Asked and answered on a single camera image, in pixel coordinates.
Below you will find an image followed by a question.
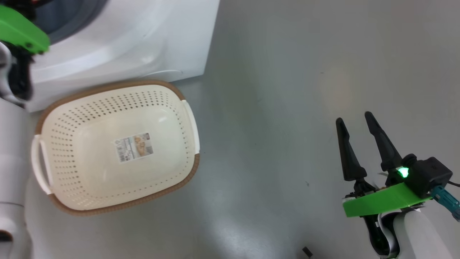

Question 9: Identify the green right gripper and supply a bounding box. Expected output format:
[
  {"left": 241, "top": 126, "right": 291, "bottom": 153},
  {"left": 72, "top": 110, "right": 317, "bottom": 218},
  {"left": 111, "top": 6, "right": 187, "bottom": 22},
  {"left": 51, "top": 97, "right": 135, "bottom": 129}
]
[{"left": 335, "top": 111, "right": 432, "bottom": 218}]

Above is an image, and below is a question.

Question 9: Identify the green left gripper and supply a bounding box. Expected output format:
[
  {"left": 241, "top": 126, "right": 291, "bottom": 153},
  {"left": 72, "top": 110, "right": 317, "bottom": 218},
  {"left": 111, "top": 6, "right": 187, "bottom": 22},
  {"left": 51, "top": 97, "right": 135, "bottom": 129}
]
[{"left": 0, "top": 5, "right": 50, "bottom": 55}]

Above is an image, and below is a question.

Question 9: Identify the grey rubber door gasket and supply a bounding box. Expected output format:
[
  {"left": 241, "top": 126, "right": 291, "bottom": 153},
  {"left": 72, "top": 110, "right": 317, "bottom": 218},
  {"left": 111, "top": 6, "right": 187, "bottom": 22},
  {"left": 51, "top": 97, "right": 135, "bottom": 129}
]
[{"left": 34, "top": 0, "right": 109, "bottom": 45}]

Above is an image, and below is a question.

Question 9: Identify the white front-load washing machine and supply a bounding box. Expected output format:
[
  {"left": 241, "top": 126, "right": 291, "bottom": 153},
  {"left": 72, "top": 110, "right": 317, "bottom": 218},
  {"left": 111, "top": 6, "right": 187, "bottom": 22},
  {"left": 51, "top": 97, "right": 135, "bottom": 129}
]
[{"left": 26, "top": 0, "right": 221, "bottom": 113}]

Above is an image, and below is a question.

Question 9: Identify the cream perforated laundry basket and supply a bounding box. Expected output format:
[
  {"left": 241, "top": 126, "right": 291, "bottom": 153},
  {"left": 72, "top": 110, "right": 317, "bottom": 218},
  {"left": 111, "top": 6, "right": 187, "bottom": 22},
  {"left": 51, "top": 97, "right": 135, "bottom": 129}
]
[{"left": 31, "top": 79, "right": 201, "bottom": 217}]

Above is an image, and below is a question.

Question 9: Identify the paper product sticker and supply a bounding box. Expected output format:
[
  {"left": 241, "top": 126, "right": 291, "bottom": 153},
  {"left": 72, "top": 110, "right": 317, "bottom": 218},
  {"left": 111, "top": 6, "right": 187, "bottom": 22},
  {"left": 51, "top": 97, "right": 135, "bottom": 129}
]
[{"left": 115, "top": 133, "right": 154, "bottom": 163}]

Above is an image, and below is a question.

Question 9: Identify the teal right camera connector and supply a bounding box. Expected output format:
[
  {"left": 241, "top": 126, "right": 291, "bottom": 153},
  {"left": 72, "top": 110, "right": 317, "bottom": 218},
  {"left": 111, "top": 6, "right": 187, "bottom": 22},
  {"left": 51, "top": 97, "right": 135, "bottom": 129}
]
[{"left": 429, "top": 186, "right": 460, "bottom": 221}]

